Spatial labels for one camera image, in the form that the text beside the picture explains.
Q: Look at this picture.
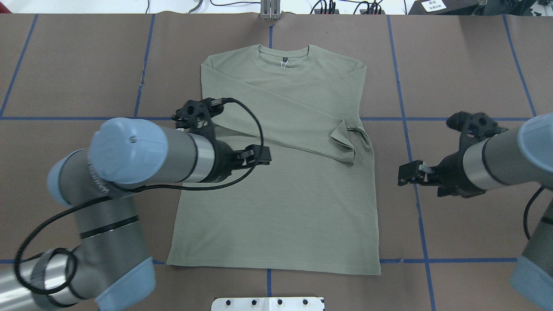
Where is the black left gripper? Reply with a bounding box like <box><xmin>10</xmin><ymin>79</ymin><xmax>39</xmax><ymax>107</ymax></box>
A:
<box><xmin>210</xmin><ymin>140</ymin><xmax>271</xmax><ymax>183</ymax></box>

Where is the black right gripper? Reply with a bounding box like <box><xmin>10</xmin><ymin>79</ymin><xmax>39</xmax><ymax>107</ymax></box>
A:
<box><xmin>397</xmin><ymin>153</ymin><xmax>486</xmax><ymax>198</ymax></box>

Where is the olive green long-sleeve shirt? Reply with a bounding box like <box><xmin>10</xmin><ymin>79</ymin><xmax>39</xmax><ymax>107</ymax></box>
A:
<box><xmin>167</xmin><ymin>45</ymin><xmax>381</xmax><ymax>275</ymax></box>

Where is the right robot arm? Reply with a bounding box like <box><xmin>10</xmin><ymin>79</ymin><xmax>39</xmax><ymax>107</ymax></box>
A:
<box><xmin>397</xmin><ymin>111</ymin><xmax>553</xmax><ymax>311</ymax></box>

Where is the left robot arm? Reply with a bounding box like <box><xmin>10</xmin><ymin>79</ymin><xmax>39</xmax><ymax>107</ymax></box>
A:
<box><xmin>1</xmin><ymin>117</ymin><xmax>268</xmax><ymax>311</ymax></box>

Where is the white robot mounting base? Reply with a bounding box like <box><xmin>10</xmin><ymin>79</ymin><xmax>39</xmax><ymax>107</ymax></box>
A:
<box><xmin>211</xmin><ymin>296</ymin><xmax>325</xmax><ymax>311</ymax></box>

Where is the black labelled box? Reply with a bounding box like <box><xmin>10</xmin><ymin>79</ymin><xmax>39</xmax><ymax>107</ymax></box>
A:
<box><xmin>407</xmin><ymin>0</ymin><xmax>484</xmax><ymax>16</ymax></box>

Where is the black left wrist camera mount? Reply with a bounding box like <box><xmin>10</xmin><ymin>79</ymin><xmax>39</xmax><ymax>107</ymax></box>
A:
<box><xmin>172</xmin><ymin>97</ymin><xmax>224</xmax><ymax>143</ymax></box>

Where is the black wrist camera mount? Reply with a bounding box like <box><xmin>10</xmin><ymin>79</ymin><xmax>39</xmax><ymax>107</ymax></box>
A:
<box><xmin>172</xmin><ymin>97</ymin><xmax>224</xmax><ymax>143</ymax></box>
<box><xmin>446</xmin><ymin>111</ymin><xmax>508</xmax><ymax>152</ymax></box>

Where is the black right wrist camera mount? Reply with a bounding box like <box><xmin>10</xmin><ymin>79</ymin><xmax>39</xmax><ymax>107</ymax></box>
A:
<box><xmin>446</xmin><ymin>111</ymin><xmax>508</xmax><ymax>152</ymax></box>

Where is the black braided right cable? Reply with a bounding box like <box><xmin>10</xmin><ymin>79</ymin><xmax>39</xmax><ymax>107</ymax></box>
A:
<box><xmin>523</xmin><ymin>185</ymin><xmax>548</xmax><ymax>241</ymax></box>

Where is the black braided cable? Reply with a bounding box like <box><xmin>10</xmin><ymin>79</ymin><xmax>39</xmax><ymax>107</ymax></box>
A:
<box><xmin>523</xmin><ymin>185</ymin><xmax>548</xmax><ymax>241</ymax></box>
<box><xmin>14</xmin><ymin>98</ymin><xmax>265</xmax><ymax>295</ymax></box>

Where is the aluminium frame post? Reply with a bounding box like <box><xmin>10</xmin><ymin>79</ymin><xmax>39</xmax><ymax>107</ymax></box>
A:
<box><xmin>259</xmin><ymin>0</ymin><xmax>282</xmax><ymax>20</ymax></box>

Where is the black braided left cable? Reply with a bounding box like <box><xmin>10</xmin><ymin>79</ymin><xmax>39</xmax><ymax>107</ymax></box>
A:
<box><xmin>14</xmin><ymin>98</ymin><xmax>265</xmax><ymax>295</ymax></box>

